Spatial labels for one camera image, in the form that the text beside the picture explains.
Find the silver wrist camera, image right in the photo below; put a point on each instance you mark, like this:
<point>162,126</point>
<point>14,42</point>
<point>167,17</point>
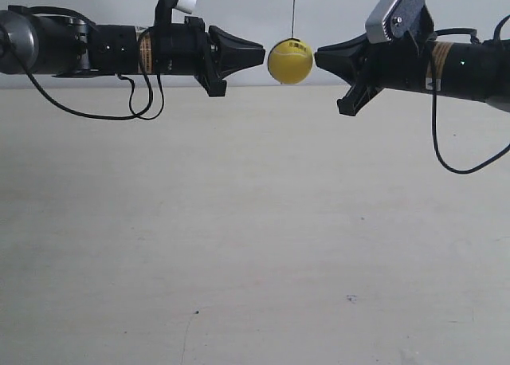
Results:
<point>390,19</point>

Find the yellow tennis ball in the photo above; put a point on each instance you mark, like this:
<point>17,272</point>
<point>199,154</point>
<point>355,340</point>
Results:
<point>290,61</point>

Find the silver wrist camera, image left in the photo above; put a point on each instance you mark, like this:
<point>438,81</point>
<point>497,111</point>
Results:
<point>164,8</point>

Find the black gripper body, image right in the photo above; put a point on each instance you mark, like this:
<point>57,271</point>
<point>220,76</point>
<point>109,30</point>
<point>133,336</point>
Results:
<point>401,63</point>

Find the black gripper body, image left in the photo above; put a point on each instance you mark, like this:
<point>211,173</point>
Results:
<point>180,49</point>

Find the silver wrist camera, image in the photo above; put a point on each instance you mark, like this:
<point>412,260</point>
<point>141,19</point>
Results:
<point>390,19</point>
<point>164,8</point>

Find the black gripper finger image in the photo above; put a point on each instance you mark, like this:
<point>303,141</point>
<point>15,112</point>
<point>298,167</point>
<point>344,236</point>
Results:
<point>358,95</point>
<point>345,59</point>
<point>232,54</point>
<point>213,84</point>

